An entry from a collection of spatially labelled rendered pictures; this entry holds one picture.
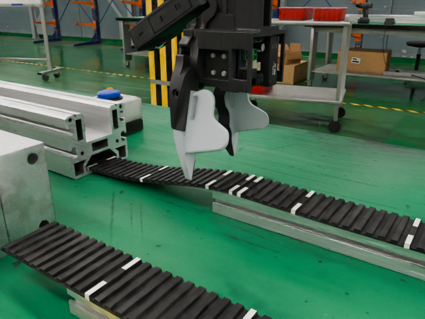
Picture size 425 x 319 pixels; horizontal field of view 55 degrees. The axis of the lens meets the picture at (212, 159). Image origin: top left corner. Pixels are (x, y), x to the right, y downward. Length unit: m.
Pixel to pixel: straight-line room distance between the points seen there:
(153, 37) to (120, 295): 0.27
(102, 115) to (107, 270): 0.32
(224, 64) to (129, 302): 0.23
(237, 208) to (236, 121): 0.10
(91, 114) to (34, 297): 0.32
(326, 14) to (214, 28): 3.00
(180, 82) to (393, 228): 0.23
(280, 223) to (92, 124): 0.33
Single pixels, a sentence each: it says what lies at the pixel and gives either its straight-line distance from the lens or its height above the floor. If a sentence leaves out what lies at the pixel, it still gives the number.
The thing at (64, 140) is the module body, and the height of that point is 0.83.
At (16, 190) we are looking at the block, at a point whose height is 0.84.
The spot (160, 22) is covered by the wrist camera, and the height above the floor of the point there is 0.98.
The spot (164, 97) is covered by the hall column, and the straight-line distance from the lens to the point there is 3.92.
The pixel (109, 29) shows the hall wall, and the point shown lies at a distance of 11.52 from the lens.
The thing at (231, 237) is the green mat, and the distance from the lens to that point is 0.41.
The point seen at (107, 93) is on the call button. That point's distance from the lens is 0.72.
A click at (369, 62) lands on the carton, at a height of 0.33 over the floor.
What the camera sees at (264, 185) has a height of 0.82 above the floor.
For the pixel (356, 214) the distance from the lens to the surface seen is 0.40.
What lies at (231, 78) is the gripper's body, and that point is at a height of 0.93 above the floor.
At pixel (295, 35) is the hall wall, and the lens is 8.52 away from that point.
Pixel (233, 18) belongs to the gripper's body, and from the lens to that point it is 0.39.
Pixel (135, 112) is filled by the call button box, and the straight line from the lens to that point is 0.73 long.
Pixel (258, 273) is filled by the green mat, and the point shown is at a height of 0.78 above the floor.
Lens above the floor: 1.00
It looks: 21 degrees down
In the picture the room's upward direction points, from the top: straight up
